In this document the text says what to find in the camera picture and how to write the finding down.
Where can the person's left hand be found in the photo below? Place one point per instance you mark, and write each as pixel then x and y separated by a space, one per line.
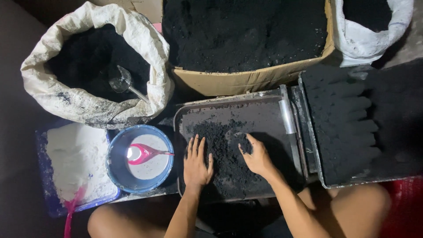
pixel 195 168

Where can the person's right hand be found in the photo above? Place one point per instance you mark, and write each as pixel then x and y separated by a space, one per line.
pixel 259 160

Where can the heap of black powder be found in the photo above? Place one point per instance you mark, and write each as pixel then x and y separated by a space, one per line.
pixel 228 155

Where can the dark metal work tray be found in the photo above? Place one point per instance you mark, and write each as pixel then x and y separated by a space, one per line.
pixel 264 112

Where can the pink spoon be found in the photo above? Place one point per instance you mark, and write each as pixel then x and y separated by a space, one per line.
pixel 142 153

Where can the blue bowl of white liquid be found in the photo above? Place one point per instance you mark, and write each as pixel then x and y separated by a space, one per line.
pixel 117 162

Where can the person's left leg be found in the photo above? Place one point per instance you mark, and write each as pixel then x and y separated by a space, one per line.
pixel 129 221

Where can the person's leg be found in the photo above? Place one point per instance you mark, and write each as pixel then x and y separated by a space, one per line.
pixel 129 221
pixel 350 211

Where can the metal tray of black pieces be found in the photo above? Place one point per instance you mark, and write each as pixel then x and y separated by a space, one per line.
pixel 343 125

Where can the person's right leg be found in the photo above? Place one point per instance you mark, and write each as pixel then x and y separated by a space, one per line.
pixel 350 211

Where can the metal scoop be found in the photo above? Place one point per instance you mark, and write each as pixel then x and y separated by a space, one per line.
pixel 125 82

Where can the blue tray of white powder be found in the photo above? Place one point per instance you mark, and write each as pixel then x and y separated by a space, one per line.
pixel 77 158

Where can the cardboard box of black powder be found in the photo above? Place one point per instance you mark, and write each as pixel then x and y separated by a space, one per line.
pixel 244 36

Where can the pink plastic scoop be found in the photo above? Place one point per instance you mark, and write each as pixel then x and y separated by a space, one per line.
pixel 71 211

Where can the red plastic crate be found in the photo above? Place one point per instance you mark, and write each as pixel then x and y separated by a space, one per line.
pixel 405 208

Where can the large white sack of powder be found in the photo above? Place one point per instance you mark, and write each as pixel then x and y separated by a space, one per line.
pixel 82 62

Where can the small white sack of powder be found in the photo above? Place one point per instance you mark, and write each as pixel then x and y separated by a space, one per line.
pixel 366 29

